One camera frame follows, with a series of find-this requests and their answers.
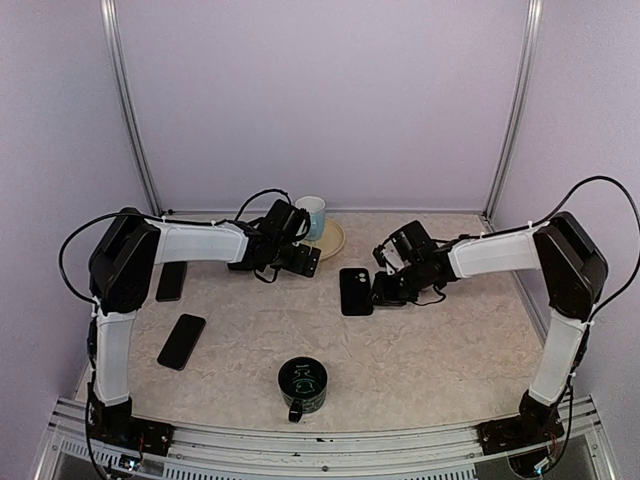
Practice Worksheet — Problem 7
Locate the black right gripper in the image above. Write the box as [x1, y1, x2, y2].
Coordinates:
[367, 259, 429, 305]

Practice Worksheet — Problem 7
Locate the black phone case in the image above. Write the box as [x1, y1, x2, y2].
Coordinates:
[339, 267, 373, 317]

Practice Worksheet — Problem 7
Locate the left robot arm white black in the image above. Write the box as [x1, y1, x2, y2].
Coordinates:
[88, 200, 321, 445]

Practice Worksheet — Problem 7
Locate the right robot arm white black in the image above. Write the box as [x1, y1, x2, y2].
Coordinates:
[370, 212, 608, 445]

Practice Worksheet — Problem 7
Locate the beige plate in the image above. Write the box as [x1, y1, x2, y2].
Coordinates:
[308, 218, 346, 261]

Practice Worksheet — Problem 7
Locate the light blue mug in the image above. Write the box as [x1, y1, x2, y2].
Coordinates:
[295, 196, 326, 241]

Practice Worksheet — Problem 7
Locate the black mug with green print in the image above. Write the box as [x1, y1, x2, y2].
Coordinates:
[277, 356, 328, 423]

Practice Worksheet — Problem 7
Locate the purple-edged smartphone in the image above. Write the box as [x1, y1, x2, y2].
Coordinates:
[155, 262, 188, 302]

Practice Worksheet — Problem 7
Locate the black smartphone on table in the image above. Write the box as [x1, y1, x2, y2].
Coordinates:
[157, 314, 206, 371]

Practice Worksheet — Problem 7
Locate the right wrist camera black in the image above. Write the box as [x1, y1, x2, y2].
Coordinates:
[373, 243, 404, 275]

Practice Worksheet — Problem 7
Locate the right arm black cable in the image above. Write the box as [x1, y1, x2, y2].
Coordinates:
[544, 174, 640, 321]

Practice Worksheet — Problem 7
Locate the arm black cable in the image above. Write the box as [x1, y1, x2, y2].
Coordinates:
[58, 212, 126, 304]
[544, 174, 640, 321]

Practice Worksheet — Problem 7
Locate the aluminium front rail frame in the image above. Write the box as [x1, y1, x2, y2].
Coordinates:
[34, 394, 616, 480]

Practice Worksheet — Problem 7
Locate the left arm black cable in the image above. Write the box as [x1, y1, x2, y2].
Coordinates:
[58, 212, 126, 304]

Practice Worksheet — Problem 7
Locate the left aluminium corner post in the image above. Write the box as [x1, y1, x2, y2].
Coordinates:
[100, 0, 162, 215]

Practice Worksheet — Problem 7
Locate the aluminium corner post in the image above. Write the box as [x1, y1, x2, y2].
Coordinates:
[483, 0, 543, 221]
[100, 0, 162, 215]

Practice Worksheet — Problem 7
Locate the right aluminium corner post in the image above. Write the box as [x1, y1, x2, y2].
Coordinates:
[483, 0, 543, 221]

